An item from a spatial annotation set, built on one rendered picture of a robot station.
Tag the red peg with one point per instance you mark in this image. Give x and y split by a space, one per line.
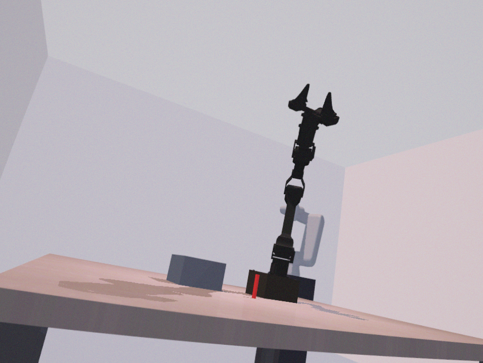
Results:
255 286

